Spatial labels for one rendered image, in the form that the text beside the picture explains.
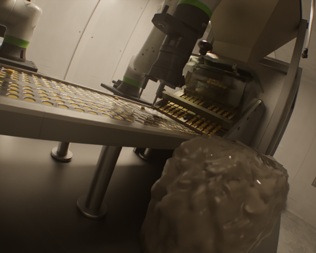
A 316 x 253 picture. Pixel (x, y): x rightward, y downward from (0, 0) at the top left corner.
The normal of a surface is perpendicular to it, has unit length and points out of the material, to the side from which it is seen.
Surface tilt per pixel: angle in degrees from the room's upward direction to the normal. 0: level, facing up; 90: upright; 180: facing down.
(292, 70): 90
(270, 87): 90
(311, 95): 90
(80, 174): 0
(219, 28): 118
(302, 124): 90
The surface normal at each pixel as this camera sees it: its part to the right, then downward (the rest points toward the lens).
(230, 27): -0.74, 0.31
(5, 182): 0.40, -0.90
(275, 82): -0.63, -0.13
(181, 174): -0.40, -0.91
